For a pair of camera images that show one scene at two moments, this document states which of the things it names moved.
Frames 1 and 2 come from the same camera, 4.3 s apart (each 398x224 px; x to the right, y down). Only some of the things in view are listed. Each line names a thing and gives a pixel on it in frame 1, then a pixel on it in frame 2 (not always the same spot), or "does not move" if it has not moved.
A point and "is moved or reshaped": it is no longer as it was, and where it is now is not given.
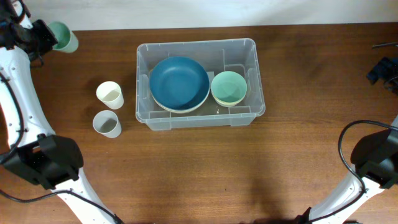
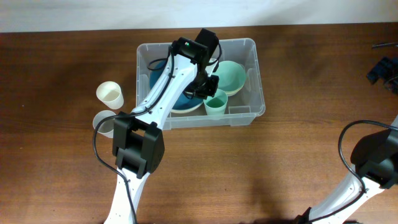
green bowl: [229, 86] is moved or reshaped
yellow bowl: [228, 104] -> [232, 93]
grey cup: [106, 122] does not move
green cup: [67, 41] -> [216, 105]
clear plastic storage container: [208, 83] does not move
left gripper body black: [42, 37] -> [206, 85]
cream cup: [111, 94] does not move
